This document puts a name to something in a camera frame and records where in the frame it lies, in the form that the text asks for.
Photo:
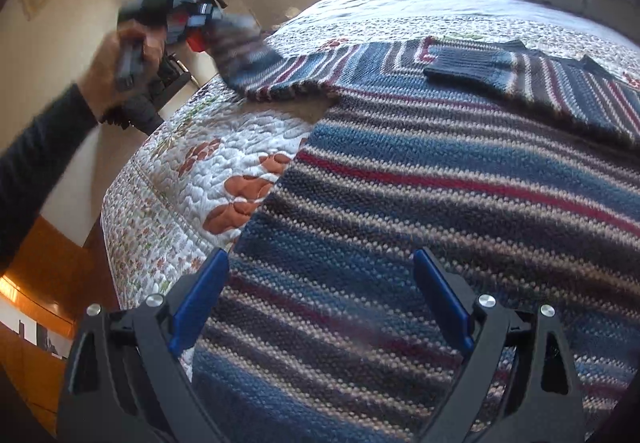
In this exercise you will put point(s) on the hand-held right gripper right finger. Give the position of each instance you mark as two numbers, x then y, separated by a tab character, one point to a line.
445	303

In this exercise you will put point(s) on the striped knit sweater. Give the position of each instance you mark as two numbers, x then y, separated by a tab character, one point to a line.
400	223

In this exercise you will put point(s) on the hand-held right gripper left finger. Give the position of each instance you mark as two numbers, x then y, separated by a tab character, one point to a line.
200	303

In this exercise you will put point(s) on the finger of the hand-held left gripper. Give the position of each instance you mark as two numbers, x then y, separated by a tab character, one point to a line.
235	25

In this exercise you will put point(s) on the person's left hand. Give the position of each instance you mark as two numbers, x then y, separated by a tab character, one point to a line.
107	68

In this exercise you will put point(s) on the white floral quilt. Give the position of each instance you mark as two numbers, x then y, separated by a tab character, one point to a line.
200	173

